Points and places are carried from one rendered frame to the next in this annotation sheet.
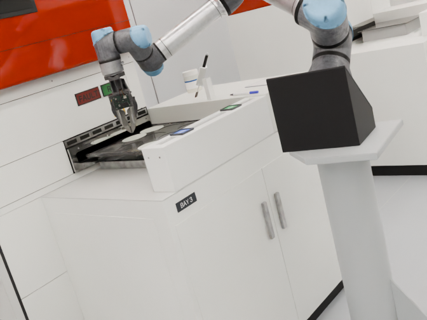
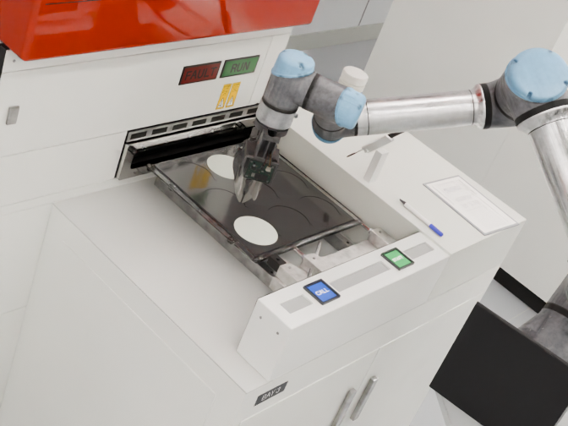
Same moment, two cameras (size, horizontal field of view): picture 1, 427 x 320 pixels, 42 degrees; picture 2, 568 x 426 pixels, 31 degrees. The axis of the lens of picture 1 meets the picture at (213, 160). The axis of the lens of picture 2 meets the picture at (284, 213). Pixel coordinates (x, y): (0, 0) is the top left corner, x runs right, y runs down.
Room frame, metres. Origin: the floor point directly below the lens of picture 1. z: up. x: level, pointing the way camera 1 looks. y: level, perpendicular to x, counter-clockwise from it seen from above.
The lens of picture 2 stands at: (0.12, 0.51, 2.12)
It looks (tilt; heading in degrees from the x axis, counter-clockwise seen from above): 32 degrees down; 349
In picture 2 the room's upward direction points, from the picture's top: 22 degrees clockwise
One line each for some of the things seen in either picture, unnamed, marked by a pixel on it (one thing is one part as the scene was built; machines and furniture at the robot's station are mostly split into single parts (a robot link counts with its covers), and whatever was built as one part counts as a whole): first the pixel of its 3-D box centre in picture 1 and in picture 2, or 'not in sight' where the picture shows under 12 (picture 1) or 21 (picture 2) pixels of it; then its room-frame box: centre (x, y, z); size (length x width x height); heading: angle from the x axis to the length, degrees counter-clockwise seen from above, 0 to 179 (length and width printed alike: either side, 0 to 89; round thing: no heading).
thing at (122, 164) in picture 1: (145, 163); (229, 241); (1.98, 0.24, 0.84); 0.50 x 0.02 x 0.03; 47
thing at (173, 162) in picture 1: (214, 140); (350, 300); (1.81, -0.02, 0.89); 0.55 x 0.09 x 0.14; 137
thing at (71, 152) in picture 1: (114, 141); (192, 144); (2.24, 0.37, 0.89); 0.44 x 0.02 x 0.10; 137
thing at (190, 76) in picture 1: (192, 80); (349, 88); (2.56, 0.00, 1.01); 0.07 x 0.07 x 0.10
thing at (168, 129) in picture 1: (152, 137); (255, 193); (2.11, 0.20, 0.90); 0.34 x 0.34 x 0.01; 47
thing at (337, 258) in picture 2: not in sight; (337, 270); (1.94, 0.00, 0.87); 0.36 x 0.08 x 0.03; 137
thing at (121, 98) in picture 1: (119, 91); (263, 148); (1.93, 0.25, 1.11); 0.09 x 0.08 x 0.12; 2
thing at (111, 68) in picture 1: (112, 68); (276, 113); (1.94, 0.25, 1.19); 0.08 x 0.08 x 0.05
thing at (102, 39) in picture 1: (106, 45); (290, 80); (1.94, 0.25, 1.27); 0.09 x 0.08 x 0.11; 74
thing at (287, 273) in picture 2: not in sight; (296, 280); (1.83, 0.10, 0.89); 0.08 x 0.03 x 0.03; 47
